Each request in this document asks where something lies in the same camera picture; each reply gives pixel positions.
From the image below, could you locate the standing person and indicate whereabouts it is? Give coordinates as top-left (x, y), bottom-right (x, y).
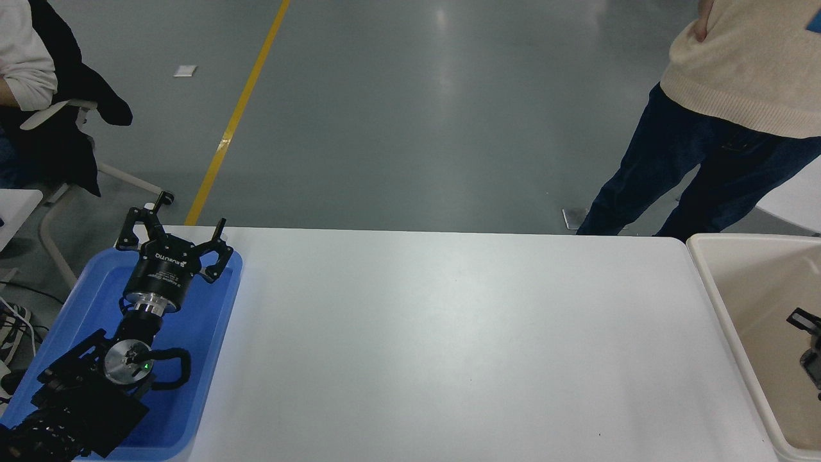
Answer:
top-left (576, 0), bottom-right (821, 242)

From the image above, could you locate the small white side table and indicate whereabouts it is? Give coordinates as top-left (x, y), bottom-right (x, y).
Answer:
top-left (0, 188), bottom-right (44, 251)

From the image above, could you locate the thin black cable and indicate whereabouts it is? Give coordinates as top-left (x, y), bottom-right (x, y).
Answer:
top-left (0, 280), bottom-right (68, 306)

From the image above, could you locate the standing person's hand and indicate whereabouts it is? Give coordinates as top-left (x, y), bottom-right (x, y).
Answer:
top-left (697, 0), bottom-right (716, 40)

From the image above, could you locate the blue plastic tray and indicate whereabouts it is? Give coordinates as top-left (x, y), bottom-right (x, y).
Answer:
top-left (0, 246), bottom-right (244, 461)

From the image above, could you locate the large pale bin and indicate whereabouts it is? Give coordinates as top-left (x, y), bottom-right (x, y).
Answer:
top-left (686, 233), bottom-right (821, 462)

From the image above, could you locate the black jacket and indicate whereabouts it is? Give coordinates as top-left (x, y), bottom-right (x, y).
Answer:
top-left (0, 0), bottom-right (134, 197)

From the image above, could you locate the black and white sneaker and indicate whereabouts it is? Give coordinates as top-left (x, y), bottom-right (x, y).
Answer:
top-left (0, 303), bottom-right (34, 364)

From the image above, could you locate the white shell chair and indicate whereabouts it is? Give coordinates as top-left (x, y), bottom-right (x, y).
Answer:
top-left (756, 172), bottom-right (821, 235)

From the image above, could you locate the seated person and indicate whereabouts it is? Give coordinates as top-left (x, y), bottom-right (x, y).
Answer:
top-left (0, 0), bottom-right (58, 188)

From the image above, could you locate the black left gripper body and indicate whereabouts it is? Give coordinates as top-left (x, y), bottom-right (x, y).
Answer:
top-left (123, 234), bottom-right (224, 306)

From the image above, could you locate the white office chair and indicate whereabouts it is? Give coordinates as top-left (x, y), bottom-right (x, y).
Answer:
top-left (19, 96), bottom-right (176, 287)

